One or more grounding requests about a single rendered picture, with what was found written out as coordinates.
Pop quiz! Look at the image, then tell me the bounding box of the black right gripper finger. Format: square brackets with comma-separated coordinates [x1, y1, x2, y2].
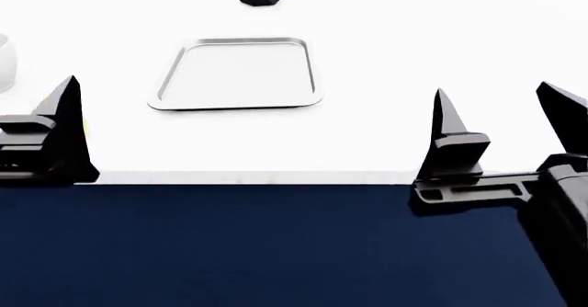
[536, 81, 588, 157]
[414, 87, 492, 183]

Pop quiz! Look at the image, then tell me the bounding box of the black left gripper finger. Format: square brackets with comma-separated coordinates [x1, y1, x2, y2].
[0, 74, 101, 186]

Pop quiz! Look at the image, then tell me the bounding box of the white round bowl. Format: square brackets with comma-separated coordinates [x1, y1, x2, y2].
[0, 33, 19, 95]

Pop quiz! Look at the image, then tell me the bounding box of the silver metal tray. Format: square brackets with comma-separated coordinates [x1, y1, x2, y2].
[146, 37, 326, 112]

